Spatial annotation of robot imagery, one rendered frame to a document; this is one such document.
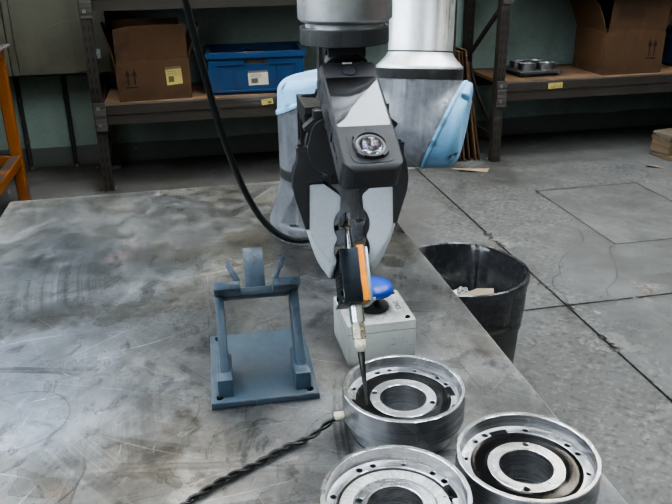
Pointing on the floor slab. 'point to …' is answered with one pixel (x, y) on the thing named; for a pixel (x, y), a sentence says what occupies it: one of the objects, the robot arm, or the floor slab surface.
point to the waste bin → (454, 265)
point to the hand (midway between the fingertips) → (351, 265)
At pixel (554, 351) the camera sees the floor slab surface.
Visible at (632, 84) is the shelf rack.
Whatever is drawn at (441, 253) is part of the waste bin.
